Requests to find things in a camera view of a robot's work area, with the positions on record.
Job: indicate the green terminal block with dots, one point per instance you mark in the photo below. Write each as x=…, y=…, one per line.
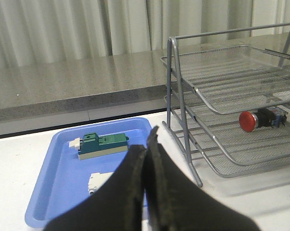
x=92, y=145

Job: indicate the silver bottom mesh tray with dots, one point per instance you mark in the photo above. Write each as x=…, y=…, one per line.
x=241, y=153

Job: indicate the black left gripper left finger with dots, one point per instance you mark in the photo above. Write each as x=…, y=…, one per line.
x=116, y=206

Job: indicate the blue plastic tray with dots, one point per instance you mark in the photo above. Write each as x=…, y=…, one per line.
x=63, y=179

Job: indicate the white circuit breaker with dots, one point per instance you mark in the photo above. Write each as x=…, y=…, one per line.
x=96, y=180

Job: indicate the red emergency stop button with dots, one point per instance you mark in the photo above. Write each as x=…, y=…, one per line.
x=266, y=117

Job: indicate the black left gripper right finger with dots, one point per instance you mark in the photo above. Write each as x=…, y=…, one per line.
x=175, y=203

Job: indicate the silver mesh tray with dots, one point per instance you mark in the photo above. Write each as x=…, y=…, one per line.
x=241, y=153
x=235, y=79
x=192, y=112

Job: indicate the silver top mesh tray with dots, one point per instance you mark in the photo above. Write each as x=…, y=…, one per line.
x=235, y=79

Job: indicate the grey stone counter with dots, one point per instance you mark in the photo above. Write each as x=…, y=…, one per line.
x=46, y=95

